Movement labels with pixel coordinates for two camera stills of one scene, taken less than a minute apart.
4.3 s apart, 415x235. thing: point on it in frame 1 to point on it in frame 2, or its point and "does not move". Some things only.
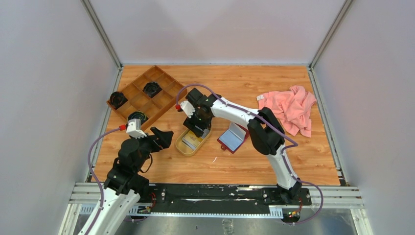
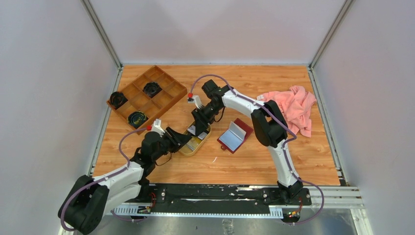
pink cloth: x=292 y=106 does not move
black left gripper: x=163 y=141 to x=177 y=140
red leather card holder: x=233 y=137 does not move
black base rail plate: x=220 y=197 does not move
